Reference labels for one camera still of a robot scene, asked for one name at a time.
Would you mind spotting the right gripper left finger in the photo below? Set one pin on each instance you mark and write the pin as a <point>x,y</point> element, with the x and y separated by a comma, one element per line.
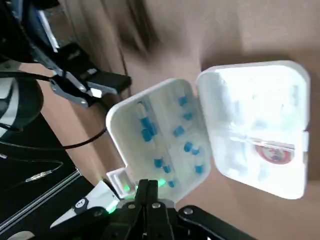
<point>125,225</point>

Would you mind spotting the small white medicine box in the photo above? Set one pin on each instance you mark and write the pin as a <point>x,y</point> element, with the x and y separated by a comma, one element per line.
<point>250,100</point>

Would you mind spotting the blue white capsule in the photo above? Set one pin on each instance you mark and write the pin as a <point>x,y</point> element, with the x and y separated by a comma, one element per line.
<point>182,100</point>
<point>171,183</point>
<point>187,115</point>
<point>187,147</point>
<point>178,131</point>
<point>147,136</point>
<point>145,123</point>
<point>195,150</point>
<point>167,169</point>
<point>158,163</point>
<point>199,169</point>

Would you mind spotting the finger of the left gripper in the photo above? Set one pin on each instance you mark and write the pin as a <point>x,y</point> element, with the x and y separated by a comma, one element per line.
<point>73,57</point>
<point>75,87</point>

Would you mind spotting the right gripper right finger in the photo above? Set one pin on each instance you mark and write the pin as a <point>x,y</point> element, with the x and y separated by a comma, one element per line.
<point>180,225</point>

